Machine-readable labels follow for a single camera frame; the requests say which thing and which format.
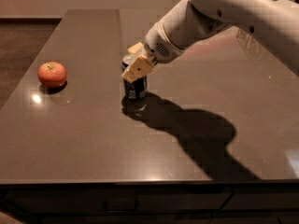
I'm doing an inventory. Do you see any red apple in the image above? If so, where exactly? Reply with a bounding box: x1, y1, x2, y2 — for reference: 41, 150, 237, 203
37, 62, 66, 89

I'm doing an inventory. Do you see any dark drawer handle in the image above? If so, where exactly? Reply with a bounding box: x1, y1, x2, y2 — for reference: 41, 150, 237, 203
104, 197, 137, 214

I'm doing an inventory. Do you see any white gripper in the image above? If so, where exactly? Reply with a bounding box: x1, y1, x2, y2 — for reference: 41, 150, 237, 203
121, 21, 184, 83

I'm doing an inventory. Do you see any blue pepsi can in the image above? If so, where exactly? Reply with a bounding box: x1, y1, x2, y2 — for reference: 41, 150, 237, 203
121, 54, 148, 101

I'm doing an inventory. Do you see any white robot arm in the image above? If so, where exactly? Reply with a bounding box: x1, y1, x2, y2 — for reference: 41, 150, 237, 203
122, 0, 299, 83

